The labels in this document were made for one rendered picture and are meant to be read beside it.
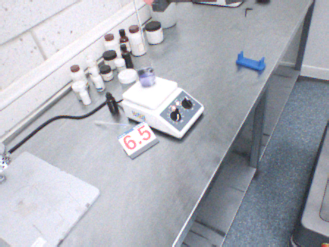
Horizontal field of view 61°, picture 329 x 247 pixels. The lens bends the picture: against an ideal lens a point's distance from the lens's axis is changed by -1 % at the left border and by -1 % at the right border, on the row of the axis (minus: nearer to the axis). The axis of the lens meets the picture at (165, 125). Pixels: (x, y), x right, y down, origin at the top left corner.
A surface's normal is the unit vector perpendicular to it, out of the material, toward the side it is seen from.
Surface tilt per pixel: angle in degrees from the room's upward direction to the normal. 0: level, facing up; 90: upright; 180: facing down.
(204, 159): 0
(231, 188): 0
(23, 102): 90
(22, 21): 90
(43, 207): 0
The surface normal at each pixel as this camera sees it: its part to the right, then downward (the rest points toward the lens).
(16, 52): 0.85, 0.27
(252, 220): -0.15, -0.71
